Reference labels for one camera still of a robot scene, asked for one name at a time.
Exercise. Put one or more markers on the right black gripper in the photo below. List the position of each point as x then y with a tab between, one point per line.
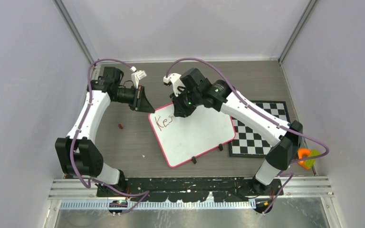
180	110

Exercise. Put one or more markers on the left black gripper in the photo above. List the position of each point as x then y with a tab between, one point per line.
143	104

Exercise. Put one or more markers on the pink framed whiteboard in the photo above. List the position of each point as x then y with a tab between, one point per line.
182	138

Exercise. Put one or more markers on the black white checkerboard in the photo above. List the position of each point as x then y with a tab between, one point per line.
248	143

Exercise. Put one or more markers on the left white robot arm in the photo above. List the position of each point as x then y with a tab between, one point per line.
78	156

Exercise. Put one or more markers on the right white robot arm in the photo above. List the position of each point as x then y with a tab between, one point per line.
192	89

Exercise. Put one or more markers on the left black whiteboard foot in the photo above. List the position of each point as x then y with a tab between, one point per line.
193	159

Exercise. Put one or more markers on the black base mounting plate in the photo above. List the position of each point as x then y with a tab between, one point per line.
196	189

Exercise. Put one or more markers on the orange plastic toy block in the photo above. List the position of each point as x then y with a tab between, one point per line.
303	153

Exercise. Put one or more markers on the green plastic toy brick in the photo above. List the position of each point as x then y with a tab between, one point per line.
313	154

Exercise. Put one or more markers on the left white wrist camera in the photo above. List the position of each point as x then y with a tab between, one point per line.
136	76

